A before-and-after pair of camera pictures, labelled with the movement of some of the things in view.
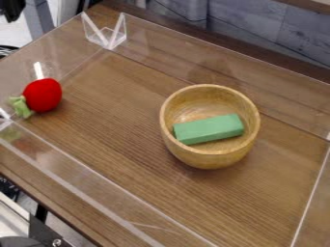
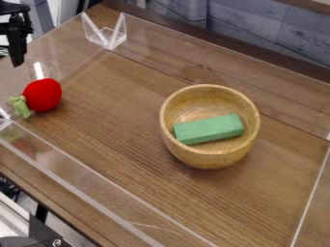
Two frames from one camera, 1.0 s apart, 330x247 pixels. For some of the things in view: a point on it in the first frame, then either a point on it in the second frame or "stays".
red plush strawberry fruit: x=41 y=96 stays
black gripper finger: x=10 y=9 -> x=17 y=29
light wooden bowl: x=203 y=102 stays
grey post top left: x=37 y=15 stays
